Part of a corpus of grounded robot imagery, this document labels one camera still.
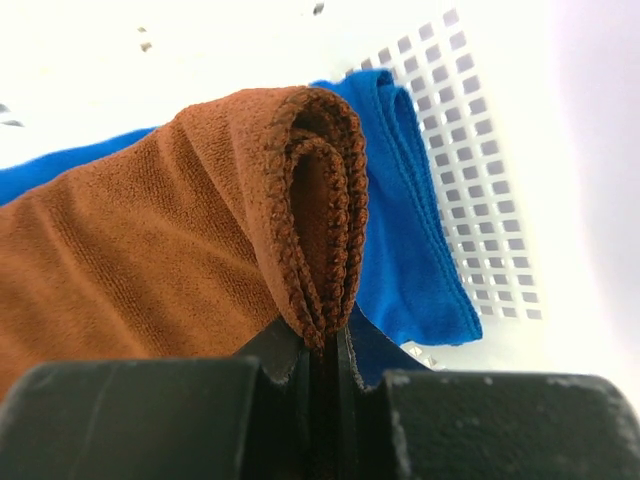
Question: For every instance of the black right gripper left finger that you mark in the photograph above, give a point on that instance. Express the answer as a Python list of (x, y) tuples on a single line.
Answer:
[(240, 417)]

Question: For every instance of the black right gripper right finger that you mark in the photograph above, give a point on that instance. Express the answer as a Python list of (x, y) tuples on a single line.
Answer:
[(400, 420)]

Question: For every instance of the blue towel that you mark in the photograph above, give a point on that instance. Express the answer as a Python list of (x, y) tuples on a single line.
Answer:
[(408, 285)]

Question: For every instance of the brown towel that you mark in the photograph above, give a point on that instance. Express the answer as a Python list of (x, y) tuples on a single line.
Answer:
[(237, 212)]

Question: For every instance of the white plastic mesh basket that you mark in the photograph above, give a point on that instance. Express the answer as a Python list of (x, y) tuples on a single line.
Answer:
[(529, 111)]

